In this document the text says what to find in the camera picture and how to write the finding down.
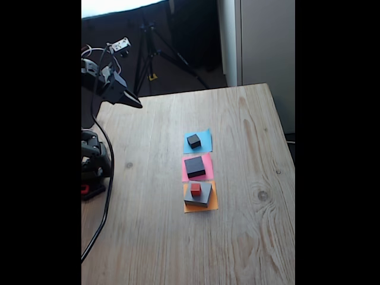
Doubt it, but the black tripod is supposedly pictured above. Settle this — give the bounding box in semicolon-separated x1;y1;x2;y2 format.
133;17;211;96

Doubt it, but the medium black block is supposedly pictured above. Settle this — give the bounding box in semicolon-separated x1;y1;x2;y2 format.
183;156;207;179

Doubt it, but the orange paper sheet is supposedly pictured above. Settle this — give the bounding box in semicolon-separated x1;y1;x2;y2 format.
183;180;219;214

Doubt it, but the small black cube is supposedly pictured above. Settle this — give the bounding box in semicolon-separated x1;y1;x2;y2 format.
186;134;202;150

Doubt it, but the black camera cable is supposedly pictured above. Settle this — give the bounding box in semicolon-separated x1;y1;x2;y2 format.
81;44;116;264

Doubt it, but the white cabinet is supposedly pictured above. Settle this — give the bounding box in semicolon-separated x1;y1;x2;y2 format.
216;0;296;134

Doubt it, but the pink paper sheet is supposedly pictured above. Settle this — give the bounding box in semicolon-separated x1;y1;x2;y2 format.
181;153;214;183

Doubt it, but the bare circuit board camera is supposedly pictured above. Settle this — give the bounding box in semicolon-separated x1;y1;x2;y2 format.
109;36;132;58

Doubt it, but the blue paper sheet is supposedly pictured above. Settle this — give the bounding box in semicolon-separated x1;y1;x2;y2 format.
183;128;214;154

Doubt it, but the large black block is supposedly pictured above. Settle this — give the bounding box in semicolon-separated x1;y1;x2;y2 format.
183;180;213;208

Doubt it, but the bright white panel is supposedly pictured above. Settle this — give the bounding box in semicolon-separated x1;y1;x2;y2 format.
81;0;167;18

